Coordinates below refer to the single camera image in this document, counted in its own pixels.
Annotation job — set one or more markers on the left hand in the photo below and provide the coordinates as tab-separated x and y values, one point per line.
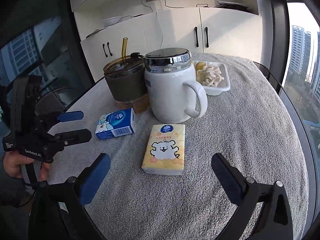
12	162

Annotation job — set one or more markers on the yellow bear tissue pack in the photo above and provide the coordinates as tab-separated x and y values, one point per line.
164	154

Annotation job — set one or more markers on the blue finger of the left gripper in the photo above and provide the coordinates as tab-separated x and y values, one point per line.
73	137
70	116

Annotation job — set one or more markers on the white lower cabinet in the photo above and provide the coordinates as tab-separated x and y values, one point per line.
201	30

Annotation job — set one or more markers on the white plastic tray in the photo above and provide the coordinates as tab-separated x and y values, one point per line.
223	86

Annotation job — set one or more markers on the grey towel table cover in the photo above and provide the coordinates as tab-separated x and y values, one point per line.
249	125

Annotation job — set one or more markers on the chrome mug lid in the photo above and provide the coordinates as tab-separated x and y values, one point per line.
167	60

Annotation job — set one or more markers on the dark wicker chair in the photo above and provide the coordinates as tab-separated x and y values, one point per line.
50	102

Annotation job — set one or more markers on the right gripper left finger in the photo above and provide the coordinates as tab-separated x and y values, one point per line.
58	211

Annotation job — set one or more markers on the black window frame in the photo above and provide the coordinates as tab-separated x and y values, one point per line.
281	33

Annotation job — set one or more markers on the green sleeved glass cup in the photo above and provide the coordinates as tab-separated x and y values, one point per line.
126	81

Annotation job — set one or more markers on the white bowl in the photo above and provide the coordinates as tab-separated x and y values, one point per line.
112	21

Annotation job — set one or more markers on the blue tissue pack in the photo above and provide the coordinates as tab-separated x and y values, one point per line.
116	124

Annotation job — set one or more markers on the tan round sponge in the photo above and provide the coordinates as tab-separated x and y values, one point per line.
200	65

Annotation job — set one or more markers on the white ceramic mug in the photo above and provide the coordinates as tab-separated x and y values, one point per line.
176	97

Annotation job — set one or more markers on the cream knotted rope toy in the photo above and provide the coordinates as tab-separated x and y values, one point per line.
210	76

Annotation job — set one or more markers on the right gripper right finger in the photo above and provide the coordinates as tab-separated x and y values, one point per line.
274	221

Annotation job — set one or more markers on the amber glass straw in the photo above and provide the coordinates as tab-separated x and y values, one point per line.
123	49

